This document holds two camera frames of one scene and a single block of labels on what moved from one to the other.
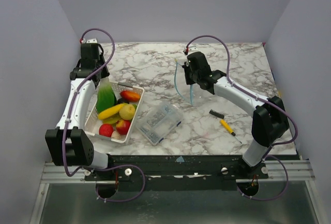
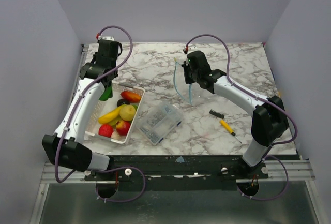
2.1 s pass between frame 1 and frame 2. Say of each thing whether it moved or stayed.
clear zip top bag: stayed
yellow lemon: stayed
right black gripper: stayed
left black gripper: moved
